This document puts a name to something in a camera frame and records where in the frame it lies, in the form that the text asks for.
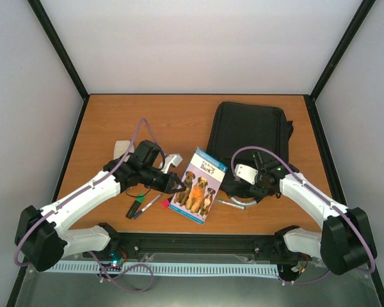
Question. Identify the light blue cable duct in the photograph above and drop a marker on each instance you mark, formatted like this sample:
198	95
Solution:
168	269

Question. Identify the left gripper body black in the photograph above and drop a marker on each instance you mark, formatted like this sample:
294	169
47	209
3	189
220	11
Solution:
155	183

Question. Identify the dog picture book purple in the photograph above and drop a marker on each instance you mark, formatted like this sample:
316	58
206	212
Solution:
202	178

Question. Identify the right black frame post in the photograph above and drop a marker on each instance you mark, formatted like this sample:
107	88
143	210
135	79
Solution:
346	39

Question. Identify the beige fabric pencil case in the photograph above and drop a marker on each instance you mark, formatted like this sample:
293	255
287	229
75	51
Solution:
120	148

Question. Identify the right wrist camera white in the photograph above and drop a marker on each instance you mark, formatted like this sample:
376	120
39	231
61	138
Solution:
246	173

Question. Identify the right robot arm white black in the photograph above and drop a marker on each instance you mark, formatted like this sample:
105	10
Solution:
344	241

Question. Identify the left black frame post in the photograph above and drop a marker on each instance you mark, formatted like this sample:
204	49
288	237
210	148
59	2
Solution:
51	33

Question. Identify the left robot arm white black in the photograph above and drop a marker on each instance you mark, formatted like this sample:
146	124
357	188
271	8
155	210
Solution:
44	235

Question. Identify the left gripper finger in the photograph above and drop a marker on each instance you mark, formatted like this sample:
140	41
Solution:
177	182
181	188

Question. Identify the black frame post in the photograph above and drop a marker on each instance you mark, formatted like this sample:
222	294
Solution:
51	33
346	39

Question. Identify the green black highlighter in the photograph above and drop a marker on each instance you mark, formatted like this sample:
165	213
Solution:
138	199

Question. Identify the silver white pen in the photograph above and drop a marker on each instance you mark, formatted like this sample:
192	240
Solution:
237	206

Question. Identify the blue white marker pen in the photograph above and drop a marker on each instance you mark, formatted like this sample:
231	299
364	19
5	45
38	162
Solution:
146	206

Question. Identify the black student backpack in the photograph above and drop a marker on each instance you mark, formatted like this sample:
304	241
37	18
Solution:
238	125

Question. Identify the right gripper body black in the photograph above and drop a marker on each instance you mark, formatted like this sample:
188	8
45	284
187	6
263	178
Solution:
262	191

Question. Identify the pink black highlighter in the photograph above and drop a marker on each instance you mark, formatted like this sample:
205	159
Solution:
165	204

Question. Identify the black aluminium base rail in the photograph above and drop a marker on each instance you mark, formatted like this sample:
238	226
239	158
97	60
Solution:
256	247

